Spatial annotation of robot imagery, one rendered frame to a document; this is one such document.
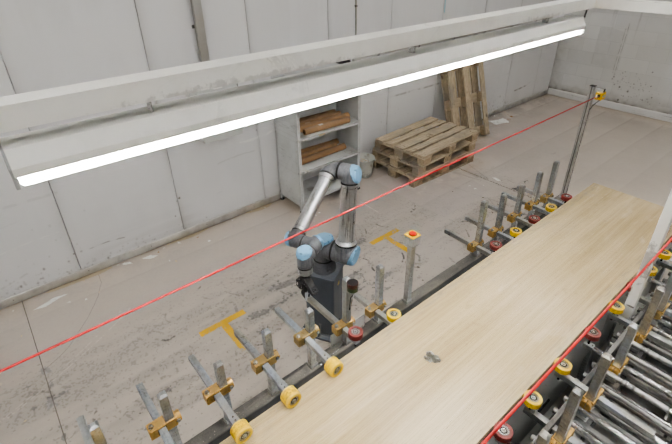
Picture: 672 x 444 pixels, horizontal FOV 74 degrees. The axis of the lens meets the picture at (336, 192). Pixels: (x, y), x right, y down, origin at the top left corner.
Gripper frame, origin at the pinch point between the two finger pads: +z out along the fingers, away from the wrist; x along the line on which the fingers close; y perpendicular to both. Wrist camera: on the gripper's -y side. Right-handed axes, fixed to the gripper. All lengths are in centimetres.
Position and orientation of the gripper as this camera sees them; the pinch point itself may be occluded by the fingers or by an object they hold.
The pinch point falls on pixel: (308, 300)
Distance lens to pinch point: 278.0
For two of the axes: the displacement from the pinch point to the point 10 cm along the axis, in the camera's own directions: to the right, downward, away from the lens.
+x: -7.7, 3.2, -5.5
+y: -6.4, -3.7, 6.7
